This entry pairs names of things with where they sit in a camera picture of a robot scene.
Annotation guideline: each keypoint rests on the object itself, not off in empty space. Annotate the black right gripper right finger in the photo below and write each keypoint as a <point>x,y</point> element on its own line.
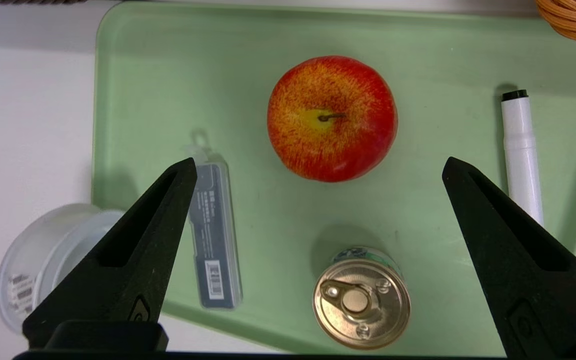
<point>528,270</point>

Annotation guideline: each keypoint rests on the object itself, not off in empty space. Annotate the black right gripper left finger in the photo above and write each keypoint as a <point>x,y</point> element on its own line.
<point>133,260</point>

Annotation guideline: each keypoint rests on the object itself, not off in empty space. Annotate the white marker pen black cap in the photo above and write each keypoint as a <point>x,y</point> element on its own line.
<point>520,150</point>

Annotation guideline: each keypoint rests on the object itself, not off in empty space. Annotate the tin can gold lid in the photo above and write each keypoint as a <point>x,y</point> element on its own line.
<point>360,300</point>

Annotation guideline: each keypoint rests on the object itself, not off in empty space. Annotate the red yellow apple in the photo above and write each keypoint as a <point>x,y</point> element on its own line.
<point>333,120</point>

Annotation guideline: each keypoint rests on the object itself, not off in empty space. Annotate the dark brown wicker basket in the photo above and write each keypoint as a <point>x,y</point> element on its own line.
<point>28,1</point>

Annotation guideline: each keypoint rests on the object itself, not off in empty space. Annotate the clear grey pencil lead case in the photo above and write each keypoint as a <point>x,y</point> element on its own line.
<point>215,245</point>

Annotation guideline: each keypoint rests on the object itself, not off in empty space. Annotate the clear tape roll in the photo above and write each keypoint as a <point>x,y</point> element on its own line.
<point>33,260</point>

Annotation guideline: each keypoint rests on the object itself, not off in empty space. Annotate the light green plastic tray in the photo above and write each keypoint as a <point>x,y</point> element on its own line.
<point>418,200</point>

